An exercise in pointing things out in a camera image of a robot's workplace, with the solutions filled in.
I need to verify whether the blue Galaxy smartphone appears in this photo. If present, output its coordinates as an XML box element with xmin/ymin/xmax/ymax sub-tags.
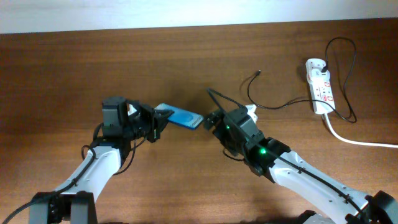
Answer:
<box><xmin>155</xmin><ymin>103</ymin><xmax>204</xmax><ymax>129</ymax></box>

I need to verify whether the black USB charging cable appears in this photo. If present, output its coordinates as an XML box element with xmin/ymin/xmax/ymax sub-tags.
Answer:
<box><xmin>247</xmin><ymin>37</ymin><xmax>358</xmax><ymax>124</ymax></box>

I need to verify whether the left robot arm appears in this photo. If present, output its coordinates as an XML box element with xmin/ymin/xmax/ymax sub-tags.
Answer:
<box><xmin>29</xmin><ymin>96</ymin><xmax>173</xmax><ymax>223</ymax></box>

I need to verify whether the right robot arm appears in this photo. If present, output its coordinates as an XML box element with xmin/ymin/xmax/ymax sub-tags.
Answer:
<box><xmin>204</xmin><ymin>107</ymin><xmax>397</xmax><ymax>223</ymax></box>

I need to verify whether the white USB charger adapter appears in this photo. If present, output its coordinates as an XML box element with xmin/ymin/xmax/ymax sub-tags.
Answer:
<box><xmin>307</xmin><ymin>69</ymin><xmax>330</xmax><ymax>85</ymax></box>

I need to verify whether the white power strip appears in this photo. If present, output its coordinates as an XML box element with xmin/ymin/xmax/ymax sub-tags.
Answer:
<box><xmin>305</xmin><ymin>58</ymin><xmax>335</xmax><ymax>115</ymax></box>

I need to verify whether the white power strip cord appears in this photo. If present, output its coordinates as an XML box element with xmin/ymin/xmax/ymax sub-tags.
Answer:
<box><xmin>322</xmin><ymin>113</ymin><xmax>398</xmax><ymax>149</ymax></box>

